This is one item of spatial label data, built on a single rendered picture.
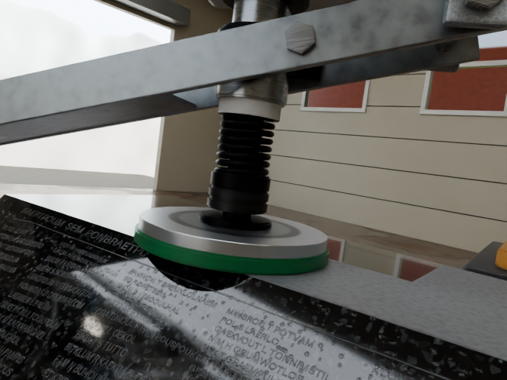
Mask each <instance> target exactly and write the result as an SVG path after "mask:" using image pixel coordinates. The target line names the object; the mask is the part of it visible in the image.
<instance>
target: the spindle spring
mask: <svg viewBox="0 0 507 380"><path fill-rule="evenodd" d="M221 118H222V119H223V121H221V122H220V125H221V127H223V128H221V129H220V132H219V133H220V134H221V135H222V136H220V137H219V138H218V140H219V142H221V143H220V144H219V145H218V146H217V148H218V149H219V150H221V151H224V152H218V153H217V157H219V158H223V159H217V160H216V162H215V163H216V164H217V165H220V166H225V167H215V170H218V171H223V172H227V173H237V174H243V175H250V176H266V175H268V174H269V171H268V170H267V169H265V168H268V167H269V166H270V163H269V162H268V161H267V160H270V159H271V156H270V155H268V154H266V153H262V152H271V151H272V148H271V147H270V146H263V145H271V144H273V141H272V139H267V138H258V137H250V136H231V134H244V135H253V136H267V137H273V136H274V133H273V132H272V131H269V130H273V129H275V125H274V124H271V123H268V122H262V121H249V120H236V119H233V118H250V119H258V120H264V121H275V120H273V119H270V118H264V117H260V116H255V115H244V114H236V113H223V114H222V115H221ZM232 126H242V127H258V128H263V129H267V130H257V129H249V128H238V127H232ZM230 142H234V143H253V144H262V145H261V146H251V145H242V144H231V143H230ZM229 150H238V151H248V152H259V154H254V153H244V152H229ZM228 158H238V159H248V160H259V162H255V161H236V160H227V159H228ZM227 166H234V167H253V168H257V170H251V169H240V168H231V167H227Z"/></svg>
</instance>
